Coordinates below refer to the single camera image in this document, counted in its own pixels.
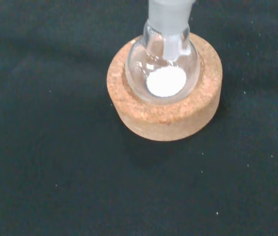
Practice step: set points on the black bench cloth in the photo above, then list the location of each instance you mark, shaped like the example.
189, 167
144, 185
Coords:
42, 147

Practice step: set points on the clear round-bottom flask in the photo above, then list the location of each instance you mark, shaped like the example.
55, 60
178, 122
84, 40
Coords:
138, 64

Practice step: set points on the white powder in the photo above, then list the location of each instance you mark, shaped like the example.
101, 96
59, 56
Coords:
165, 82

